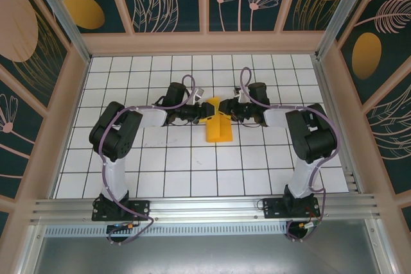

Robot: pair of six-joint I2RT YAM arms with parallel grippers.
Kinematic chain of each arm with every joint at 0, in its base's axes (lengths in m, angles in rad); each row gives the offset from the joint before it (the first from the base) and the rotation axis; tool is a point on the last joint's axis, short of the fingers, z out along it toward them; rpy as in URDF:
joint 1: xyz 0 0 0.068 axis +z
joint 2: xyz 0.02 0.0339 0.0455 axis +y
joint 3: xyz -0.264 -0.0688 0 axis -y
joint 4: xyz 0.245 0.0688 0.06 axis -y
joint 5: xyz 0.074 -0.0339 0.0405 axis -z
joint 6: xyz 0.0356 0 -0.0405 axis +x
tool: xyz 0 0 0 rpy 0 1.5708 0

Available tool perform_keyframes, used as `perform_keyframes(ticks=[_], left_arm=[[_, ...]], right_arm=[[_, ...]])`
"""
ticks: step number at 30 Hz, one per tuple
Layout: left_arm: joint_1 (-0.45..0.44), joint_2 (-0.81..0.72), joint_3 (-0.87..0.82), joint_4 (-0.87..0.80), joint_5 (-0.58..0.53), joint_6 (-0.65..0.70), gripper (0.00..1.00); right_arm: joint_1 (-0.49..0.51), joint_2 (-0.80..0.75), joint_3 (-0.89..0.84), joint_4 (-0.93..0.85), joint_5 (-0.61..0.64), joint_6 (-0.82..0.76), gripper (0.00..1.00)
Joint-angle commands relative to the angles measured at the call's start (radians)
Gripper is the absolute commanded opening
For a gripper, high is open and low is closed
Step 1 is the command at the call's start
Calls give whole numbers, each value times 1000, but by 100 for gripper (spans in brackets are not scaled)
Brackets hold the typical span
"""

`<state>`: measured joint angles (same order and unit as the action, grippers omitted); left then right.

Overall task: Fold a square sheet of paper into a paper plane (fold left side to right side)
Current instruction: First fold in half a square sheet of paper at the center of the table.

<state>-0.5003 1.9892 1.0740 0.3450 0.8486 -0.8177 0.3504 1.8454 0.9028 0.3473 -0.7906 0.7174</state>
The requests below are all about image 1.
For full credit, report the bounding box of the yellow paper sheet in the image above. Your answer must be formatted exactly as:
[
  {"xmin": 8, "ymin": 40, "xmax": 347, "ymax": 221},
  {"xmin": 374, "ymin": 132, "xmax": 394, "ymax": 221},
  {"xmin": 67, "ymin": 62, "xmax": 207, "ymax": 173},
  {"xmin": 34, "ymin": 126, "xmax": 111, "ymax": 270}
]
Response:
[{"xmin": 204, "ymin": 107, "xmax": 234, "ymax": 144}]

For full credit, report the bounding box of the grey metal sheet panel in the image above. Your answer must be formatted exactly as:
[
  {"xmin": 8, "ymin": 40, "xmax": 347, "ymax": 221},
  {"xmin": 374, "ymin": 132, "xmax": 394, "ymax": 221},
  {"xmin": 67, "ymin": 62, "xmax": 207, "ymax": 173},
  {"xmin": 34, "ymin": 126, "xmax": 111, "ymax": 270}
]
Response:
[{"xmin": 31, "ymin": 235, "xmax": 386, "ymax": 274}]

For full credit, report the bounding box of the left gripper thin black cable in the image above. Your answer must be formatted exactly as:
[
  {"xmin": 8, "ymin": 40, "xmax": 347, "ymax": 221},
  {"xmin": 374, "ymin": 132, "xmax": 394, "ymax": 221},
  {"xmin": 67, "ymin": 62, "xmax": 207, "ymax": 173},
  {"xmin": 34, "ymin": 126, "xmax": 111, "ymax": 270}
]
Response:
[{"xmin": 165, "ymin": 116, "xmax": 198, "ymax": 128}]

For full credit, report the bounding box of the gripper thin black cable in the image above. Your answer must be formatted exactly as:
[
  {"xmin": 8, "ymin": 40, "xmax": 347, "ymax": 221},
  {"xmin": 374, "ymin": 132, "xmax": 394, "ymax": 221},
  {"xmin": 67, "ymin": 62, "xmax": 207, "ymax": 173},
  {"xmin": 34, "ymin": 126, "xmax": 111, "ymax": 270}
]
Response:
[
  {"xmin": 165, "ymin": 116, "xmax": 198, "ymax": 128},
  {"xmin": 237, "ymin": 118, "xmax": 261, "ymax": 128}
]

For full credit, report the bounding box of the right gripper thin black cable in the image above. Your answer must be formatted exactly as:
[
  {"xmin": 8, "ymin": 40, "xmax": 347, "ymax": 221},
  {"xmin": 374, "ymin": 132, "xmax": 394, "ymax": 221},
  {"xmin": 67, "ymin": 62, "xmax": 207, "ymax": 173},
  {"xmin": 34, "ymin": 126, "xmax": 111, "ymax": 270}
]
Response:
[{"xmin": 237, "ymin": 118, "xmax": 261, "ymax": 128}]

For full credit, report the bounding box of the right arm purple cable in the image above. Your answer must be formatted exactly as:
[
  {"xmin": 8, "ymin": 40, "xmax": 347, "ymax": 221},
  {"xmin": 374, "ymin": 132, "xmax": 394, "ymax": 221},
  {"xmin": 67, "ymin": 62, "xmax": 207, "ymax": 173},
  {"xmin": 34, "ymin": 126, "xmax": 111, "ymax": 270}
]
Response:
[{"xmin": 240, "ymin": 67, "xmax": 341, "ymax": 243}]

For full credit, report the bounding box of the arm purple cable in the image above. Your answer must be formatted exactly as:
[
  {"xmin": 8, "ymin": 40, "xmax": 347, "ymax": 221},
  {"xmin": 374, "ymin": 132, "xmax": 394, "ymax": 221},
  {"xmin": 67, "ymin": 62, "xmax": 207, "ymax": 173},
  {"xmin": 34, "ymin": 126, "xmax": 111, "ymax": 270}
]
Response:
[
  {"xmin": 240, "ymin": 67, "xmax": 341, "ymax": 243},
  {"xmin": 98, "ymin": 74, "xmax": 197, "ymax": 246}
]

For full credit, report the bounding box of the long aluminium mounting rail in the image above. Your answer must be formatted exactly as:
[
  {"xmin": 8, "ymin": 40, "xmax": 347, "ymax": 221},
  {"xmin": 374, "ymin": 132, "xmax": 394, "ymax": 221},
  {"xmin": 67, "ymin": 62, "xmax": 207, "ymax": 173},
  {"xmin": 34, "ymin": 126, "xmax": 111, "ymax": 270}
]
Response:
[{"xmin": 30, "ymin": 193, "xmax": 380, "ymax": 223}]

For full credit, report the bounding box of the aluminium side rail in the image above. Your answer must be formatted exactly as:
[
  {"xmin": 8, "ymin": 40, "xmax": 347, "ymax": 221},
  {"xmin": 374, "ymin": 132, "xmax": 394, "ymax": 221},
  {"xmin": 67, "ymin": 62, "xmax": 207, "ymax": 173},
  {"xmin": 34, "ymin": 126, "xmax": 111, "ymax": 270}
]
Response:
[{"xmin": 313, "ymin": 55, "xmax": 364, "ymax": 195}]

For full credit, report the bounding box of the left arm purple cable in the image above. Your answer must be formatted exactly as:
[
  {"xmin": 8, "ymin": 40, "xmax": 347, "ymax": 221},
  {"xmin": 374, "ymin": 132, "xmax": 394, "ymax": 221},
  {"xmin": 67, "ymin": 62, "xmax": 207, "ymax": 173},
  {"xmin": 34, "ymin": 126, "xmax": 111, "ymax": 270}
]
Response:
[{"xmin": 98, "ymin": 74, "xmax": 197, "ymax": 246}]

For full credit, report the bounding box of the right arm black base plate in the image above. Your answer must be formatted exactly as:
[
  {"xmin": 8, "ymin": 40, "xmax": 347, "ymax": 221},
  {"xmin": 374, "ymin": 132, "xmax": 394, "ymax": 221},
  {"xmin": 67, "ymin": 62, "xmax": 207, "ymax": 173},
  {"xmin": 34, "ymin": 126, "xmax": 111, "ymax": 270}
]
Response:
[{"xmin": 262, "ymin": 196, "xmax": 320, "ymax": 220}]

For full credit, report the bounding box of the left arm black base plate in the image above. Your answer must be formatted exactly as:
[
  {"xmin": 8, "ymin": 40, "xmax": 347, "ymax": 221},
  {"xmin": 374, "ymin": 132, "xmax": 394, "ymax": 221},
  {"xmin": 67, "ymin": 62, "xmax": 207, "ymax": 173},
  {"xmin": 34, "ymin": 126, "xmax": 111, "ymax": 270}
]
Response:
[{"xmin": 91, "ymin": 198, "xmax": 152, "ymax": 222}]

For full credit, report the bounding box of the aluminium corner post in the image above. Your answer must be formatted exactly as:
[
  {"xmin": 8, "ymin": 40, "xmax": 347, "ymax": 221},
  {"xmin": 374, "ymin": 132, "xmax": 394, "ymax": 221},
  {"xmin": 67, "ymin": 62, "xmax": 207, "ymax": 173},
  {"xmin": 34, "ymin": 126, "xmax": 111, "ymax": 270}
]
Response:
[
  {"xmin": 27, "ymin": 0, "xmax": 91, "ymax": 63},
  {"xmin": 315, "ymin": 0, "xmax": 376, "ymax": 60}
]

